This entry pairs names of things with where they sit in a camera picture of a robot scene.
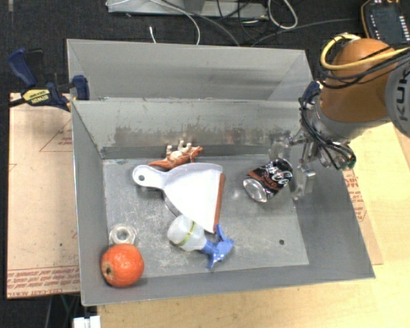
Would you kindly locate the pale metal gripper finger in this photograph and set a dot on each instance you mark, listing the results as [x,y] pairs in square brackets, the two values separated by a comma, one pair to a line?
[279,148]
[304,183]

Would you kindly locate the crushed black drink can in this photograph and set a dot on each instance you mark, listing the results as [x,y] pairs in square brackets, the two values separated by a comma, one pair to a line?
[268,179]

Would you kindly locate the grey metal bin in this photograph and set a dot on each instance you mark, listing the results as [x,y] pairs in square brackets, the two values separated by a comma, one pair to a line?
[266,238]

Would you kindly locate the white plastic dustpan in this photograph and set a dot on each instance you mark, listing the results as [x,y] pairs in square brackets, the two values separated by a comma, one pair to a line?
[194,190]

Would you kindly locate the brown and white toy horse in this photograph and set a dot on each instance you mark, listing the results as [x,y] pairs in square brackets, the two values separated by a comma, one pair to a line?
[177,156]

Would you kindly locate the white spray bottle blue trigger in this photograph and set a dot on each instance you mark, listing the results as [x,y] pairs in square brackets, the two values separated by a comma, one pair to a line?
[188,236]

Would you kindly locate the clear glass cup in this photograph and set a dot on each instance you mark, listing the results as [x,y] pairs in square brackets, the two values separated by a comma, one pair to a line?
[122,234]

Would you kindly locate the orange fruit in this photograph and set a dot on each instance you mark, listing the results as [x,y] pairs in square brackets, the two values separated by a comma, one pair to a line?
[122,266]

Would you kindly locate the brown cardboard board red print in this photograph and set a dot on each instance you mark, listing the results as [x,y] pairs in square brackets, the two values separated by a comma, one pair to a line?
[37,200]

